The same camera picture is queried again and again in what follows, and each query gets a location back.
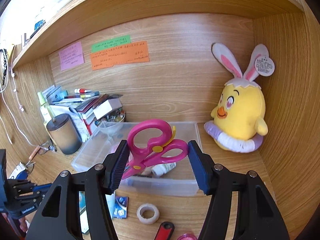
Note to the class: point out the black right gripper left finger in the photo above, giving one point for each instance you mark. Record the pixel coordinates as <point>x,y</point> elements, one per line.
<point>58,215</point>

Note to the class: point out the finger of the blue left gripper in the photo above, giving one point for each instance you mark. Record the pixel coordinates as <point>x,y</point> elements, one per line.
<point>42,188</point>

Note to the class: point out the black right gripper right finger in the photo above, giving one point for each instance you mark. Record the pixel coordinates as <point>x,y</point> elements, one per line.
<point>257,217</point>

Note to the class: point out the pink plastic scissors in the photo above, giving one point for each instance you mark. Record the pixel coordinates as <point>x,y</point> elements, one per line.
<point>159,150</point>

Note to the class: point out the white tape roll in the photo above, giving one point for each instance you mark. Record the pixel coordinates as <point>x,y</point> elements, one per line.
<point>147,214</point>

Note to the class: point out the pink round cosmetic jar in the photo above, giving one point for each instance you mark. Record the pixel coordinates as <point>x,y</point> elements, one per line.
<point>187,236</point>

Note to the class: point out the person's left hand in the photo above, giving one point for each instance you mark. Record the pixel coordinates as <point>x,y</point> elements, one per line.
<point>24,224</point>

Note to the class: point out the blue max card pack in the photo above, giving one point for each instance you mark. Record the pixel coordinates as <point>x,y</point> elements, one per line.
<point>120,207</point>

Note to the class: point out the eyeglasses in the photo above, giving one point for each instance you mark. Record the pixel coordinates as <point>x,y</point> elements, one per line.
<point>39,150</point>

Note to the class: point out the white small bottle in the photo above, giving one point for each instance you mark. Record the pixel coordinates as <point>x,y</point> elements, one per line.
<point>162,169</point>

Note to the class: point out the brown cylindrical container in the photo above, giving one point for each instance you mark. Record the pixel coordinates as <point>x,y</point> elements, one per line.
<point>64,133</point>

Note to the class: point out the clear bowl of trinkets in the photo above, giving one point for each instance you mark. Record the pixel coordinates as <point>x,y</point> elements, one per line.
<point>114,116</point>

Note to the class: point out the light green spray bottle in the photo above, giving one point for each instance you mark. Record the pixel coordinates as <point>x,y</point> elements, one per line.
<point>45,108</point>

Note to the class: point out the stack of books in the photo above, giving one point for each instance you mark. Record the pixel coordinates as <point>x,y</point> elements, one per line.
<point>79,105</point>

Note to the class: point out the clear plastic storage bin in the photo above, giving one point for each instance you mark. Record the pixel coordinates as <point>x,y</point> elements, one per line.
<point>105,139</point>

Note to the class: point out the white small box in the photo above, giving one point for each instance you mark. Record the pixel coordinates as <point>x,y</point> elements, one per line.
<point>107,107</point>

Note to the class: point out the yellow chick plush toy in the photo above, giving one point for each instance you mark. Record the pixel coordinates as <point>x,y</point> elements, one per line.
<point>238,123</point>

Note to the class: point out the pink sticky note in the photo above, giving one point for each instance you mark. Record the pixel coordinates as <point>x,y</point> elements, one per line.
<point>71,56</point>

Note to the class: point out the orange sticky note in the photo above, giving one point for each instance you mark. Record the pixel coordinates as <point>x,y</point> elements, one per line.
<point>135,52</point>

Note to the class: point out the green sticky note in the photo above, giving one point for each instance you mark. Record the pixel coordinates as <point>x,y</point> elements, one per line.
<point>114,42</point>

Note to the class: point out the wooden shelf board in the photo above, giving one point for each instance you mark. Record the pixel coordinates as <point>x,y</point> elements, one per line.
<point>80,18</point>

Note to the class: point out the red black handled brush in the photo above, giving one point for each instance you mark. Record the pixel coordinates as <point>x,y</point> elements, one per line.
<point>165,231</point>

